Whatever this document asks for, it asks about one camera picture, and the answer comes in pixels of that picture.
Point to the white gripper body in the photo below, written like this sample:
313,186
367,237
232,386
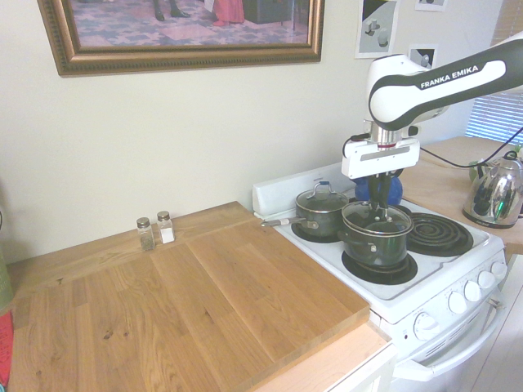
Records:
380,159

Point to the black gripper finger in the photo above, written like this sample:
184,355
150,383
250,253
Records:
385,192
373,192

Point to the glass pot lid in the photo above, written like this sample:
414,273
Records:
359,220

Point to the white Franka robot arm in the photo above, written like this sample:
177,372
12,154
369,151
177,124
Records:
408,94

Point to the large dark cooking pot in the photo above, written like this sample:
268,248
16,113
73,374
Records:
380,249

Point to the blue stovetop kettle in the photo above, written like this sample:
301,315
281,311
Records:
396,190

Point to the small dark saucepan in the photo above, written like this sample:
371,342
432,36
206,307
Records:
318,222

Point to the large black coil burner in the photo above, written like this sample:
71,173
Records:
441,239

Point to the white electric stove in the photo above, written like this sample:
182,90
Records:
429,286

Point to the silver electric kettle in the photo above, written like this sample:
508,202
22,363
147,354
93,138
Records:
494,196

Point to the white paper print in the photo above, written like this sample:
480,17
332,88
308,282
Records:
376,28
423,55
431,5

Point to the white window blinds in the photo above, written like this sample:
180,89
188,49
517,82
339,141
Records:
496,118

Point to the white stove knob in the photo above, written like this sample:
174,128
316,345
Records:
472,291
487,279
425,326
457,302
499,269

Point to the glass salt shaker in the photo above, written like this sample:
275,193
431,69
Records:
166,230

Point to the wooden countertop board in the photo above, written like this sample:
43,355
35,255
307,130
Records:
184,306

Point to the glass pepper shaker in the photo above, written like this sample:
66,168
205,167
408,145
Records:
145,237

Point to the gold framed painting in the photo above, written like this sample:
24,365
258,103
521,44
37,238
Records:
184,24

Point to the red packet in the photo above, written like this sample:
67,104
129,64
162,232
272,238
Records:
5,351

